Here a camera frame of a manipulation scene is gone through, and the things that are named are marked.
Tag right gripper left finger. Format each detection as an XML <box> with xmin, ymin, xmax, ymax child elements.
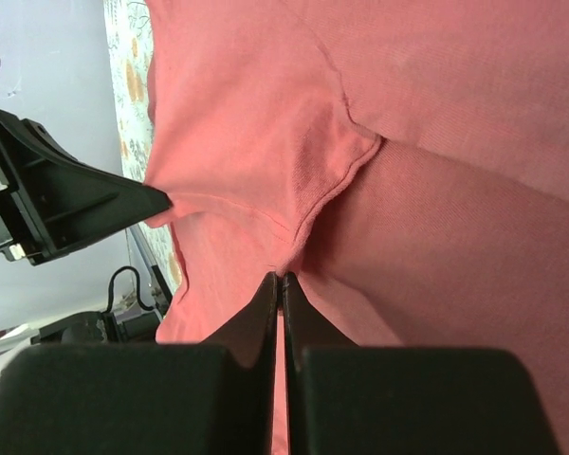
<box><xmin>0</xmin><ymin>274</ymin><xmax>278</xmax><ymax>454</ymax></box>

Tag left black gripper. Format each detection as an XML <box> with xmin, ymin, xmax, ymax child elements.
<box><xmin>0</xmin><ymin>110</ymin><xmax>172</xmax><ymax>264</ymax></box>

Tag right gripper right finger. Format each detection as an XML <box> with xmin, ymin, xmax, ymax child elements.
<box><xmin>283</xmin><ymin>274</ymin><xmax>560</xmax><ymax>454</ymax></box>

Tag pink t shirt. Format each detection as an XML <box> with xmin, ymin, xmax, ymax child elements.
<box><xmin>146</xmin><ymin>1</ymin><xmax>569</xmax><ymax>454</ymax></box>

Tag floral table mat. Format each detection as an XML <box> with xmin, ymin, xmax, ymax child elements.
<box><xmin>102</xmin><ymin>0</ymin><xmax>184</xmax><ymax>295</ymax></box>

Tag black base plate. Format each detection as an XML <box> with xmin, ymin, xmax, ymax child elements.
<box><xmin>30</xmin><ymin>265</ymin><xmax>173</xmax><ymax>345</ymax></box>

